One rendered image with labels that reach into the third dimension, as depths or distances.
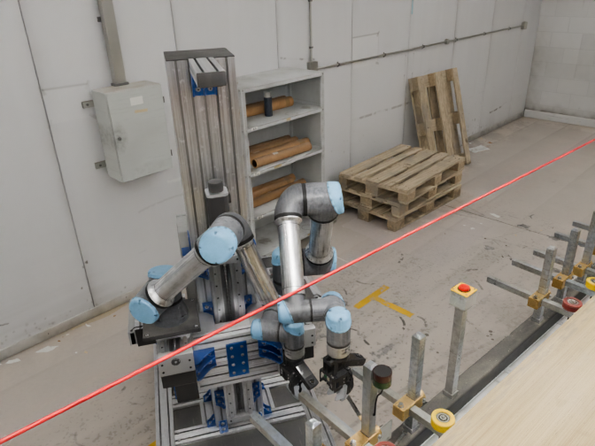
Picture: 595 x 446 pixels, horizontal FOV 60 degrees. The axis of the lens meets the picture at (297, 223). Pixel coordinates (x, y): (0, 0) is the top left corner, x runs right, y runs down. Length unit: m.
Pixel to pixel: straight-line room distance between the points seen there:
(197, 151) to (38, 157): 1.79
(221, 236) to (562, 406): 1.32
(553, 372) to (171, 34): 3.18
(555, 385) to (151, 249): 3.06
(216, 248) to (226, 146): 0.50
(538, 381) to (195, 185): 1.50
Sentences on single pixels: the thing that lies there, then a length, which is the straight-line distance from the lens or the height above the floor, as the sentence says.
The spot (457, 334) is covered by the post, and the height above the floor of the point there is 1.02.
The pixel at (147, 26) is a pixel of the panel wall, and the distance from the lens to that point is 3.90.
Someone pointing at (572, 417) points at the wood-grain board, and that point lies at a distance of 2.09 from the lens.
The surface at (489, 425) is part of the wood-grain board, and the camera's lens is 1.97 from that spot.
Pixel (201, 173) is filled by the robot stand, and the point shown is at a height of 1.59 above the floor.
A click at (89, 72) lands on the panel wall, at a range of 3.72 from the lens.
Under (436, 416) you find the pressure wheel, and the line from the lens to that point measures 1.95.
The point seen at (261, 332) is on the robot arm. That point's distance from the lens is 1.88.
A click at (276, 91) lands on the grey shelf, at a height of 1.36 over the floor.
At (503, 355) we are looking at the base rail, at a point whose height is 0.70.
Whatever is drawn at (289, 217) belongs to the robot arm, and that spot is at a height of 1.55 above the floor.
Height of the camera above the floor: 2.29
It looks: 26 degrees down
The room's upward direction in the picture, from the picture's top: 2 degrees counter-clockwise
